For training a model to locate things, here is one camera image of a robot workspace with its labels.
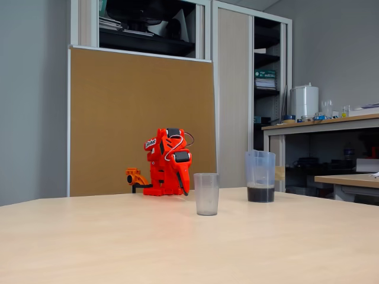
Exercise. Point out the orange table clamp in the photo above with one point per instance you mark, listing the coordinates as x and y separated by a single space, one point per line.
136 178

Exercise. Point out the brown cork pin board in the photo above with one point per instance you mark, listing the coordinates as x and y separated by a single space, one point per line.
118 118

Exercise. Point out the green books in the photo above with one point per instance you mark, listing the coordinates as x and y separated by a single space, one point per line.
265 74

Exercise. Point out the grey metal storage cabinet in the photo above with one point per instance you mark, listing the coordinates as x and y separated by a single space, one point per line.
86 23
234 88

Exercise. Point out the small bottle yellow label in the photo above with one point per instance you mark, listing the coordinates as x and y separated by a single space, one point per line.
345 112

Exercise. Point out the wooden-top side table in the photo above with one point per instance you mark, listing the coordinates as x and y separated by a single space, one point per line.
346 180

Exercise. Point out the clear plastic cup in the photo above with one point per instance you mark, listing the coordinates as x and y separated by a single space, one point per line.
206 195

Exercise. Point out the wooden-top workbench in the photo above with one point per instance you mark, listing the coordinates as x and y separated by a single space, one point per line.
319 124

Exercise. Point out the blue tape roll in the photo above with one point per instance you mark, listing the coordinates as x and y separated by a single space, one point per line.
289 117

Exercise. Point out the translucent plastic measuring pitcher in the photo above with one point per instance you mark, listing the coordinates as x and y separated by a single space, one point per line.
260 195

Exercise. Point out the black plastic equipment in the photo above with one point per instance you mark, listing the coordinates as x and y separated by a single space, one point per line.
139 13

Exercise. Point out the beige tape roll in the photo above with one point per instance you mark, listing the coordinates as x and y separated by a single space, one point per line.
289 121

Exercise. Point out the white paper sheet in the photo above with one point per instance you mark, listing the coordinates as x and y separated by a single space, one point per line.
180 26

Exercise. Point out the white storage box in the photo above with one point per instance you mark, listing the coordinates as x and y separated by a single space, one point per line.
367 165

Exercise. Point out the teal small box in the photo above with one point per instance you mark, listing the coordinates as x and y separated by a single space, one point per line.
262 119

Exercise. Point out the white flat box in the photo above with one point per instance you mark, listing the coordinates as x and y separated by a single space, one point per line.
364 112

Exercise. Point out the clear water bottle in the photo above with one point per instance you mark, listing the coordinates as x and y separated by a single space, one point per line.
348 152

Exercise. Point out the stack of white papers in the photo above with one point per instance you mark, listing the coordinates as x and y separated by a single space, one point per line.
109 23
265 84

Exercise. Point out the clear drinking glass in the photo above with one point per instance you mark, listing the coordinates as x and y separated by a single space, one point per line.
327 108

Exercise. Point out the red plastic object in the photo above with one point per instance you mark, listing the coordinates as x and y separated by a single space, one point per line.
373 152

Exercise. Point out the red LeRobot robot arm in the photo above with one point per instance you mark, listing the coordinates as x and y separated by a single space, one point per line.
160 165

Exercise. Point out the white cylindrical canister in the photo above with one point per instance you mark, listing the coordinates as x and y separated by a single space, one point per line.
303 100

